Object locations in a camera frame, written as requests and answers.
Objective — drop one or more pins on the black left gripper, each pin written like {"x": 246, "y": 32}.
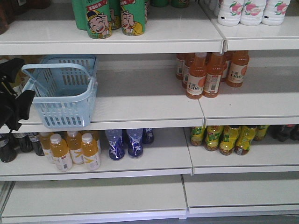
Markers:
{"x": 13, "y": 109}

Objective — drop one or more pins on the light blue plastic basket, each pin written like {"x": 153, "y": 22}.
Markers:
{"x": 65, "y": 89}

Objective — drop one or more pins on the dark cola bottle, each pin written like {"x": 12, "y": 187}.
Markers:
{"x": 35, "y": 142}
{"x": 7, "y": 152}
{"x": 24, "y": 142}

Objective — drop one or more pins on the orange juice bottle white label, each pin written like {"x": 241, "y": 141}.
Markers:
{"x": 90, "y": 152}
{"x": 60, "y": 153}
{"x": 74, "y": 140}
{"x": 45, "y": 142}

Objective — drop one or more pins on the green cartoon drink can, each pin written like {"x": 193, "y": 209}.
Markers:
{"x": 97, "y": 14}
{"x": 132, "y": 17}

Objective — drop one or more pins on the blue sports drink bottle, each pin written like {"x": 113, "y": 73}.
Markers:
{"x": 114, "y": 137}
{"x": 148, "y": 136}
{"x": 135, "y": 147}

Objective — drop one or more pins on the orange C100 drink bottle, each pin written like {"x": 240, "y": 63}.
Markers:
{"x": 214, "y": 71}
{"x": 237, "y": 71}
{"x": 197, "y": 75}

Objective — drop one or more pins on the white metal shelf unit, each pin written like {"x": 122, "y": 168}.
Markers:
{"x": 173, "y": 182}

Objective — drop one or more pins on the yellow lemon tea bottle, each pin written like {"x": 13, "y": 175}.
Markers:
{"x": 229, "y": 137}
{"x": 213, "y": 134}
{"x": 197, "y": 135}
{"x": 243, "y": 143}

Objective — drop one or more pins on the white peach drink bottle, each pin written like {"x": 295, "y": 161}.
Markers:
{"x": 230, "y": 12}
{"x": 252, "y": 12}
{"x": 274, "y": 12}

